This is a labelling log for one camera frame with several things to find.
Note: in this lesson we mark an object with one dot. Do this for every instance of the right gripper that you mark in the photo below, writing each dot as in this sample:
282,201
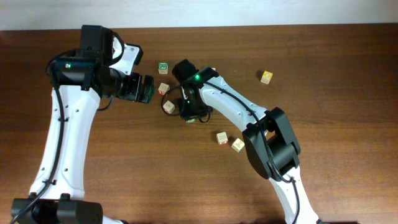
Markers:
185,114

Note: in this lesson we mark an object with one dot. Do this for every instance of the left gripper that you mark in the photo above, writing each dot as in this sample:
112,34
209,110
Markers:
132,89

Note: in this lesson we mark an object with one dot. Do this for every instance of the green edged wooden block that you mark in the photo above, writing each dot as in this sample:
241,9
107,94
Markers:
190,121

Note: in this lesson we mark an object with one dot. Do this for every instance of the red A number wooden block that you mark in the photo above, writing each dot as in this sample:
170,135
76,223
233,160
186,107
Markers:
222,138

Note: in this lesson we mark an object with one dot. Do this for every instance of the Y letter wooden block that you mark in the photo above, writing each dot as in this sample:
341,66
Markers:
238,145

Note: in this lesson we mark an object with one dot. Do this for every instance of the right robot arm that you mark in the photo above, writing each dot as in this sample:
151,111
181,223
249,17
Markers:
271,145

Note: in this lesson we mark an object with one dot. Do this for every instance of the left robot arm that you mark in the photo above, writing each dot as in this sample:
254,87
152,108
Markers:
101,67

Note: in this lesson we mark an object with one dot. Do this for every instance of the red letter wooden block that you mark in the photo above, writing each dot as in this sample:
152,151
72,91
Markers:
163,88

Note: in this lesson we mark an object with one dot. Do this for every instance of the red edged wooden block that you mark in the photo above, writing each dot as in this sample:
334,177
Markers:
168,107

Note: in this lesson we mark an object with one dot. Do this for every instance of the green R wooden block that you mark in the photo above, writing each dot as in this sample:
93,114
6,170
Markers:
163,68

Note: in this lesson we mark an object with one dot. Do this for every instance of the yellow O wooden block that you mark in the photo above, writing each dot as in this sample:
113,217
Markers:
266,77

